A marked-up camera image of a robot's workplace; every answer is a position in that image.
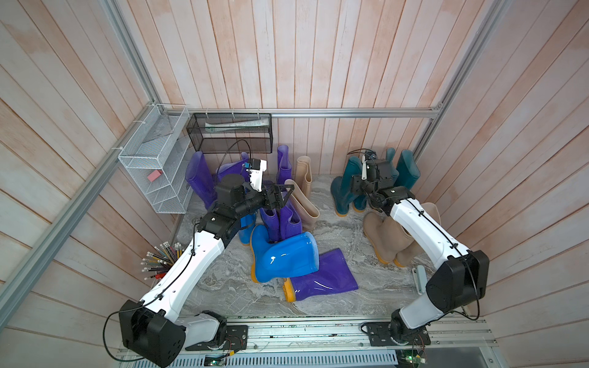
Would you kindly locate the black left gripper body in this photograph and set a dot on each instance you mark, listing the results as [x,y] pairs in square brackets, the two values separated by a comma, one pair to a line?
[255,200]

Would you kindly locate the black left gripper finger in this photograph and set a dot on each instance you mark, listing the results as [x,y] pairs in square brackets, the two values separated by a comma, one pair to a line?
[282,203]
[284,187]

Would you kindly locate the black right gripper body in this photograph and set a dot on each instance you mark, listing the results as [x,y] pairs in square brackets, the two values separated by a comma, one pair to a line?
[361,187]

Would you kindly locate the large beige boot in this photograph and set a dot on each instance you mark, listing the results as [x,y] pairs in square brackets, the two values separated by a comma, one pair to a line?
[405,256]

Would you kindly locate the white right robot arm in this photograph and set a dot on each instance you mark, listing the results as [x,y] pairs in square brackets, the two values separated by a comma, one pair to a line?
[460,276]

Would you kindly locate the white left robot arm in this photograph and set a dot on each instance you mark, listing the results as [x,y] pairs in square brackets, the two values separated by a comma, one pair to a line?
[152,327]

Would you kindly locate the lilac purple boot left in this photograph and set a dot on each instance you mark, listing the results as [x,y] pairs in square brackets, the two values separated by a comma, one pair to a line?
[270,218]

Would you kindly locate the lilac purple boot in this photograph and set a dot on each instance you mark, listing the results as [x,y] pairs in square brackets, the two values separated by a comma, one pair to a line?
[270,218]
[290,223]

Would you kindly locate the small blue boot standing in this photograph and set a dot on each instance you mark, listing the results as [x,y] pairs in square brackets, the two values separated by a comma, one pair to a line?
[247,224]

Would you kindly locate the lilac purple boot right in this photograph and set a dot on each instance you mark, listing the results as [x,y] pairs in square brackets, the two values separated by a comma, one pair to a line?
[290,223]

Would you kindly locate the large blue boot lying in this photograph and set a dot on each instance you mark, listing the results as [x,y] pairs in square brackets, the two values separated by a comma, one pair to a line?
[293,257]

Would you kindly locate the large purple boot lying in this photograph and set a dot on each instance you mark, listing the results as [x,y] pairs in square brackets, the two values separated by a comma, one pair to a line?
[333,277]

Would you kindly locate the pink eraser block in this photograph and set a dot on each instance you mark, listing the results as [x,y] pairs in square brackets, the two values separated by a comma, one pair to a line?
[154,175]

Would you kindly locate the pencil bundle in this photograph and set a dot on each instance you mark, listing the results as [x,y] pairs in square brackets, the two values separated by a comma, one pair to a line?
[157,263]

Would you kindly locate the vented grille strip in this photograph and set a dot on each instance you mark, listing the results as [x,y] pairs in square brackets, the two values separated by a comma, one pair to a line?
[299,359]

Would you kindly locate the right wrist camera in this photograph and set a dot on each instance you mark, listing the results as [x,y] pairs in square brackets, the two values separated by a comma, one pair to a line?
[364,171]

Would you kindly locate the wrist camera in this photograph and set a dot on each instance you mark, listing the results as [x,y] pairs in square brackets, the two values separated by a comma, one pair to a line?
[256,169]
[364,171]

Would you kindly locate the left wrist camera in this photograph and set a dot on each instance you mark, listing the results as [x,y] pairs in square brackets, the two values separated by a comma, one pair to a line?
[256,169]

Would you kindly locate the black mesh wall basket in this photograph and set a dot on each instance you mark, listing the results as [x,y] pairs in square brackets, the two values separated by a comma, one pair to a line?
[216,133]

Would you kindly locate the white wire wall shelf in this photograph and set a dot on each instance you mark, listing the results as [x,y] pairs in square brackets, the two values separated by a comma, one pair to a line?
[157,142]

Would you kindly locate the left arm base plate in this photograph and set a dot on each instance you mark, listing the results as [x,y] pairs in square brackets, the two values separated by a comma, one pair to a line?
[228,338]

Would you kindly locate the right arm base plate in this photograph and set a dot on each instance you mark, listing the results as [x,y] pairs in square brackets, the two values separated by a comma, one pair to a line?
[394,333]

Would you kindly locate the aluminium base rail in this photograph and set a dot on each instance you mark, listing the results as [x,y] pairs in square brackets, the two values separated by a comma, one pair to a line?
[336,333]

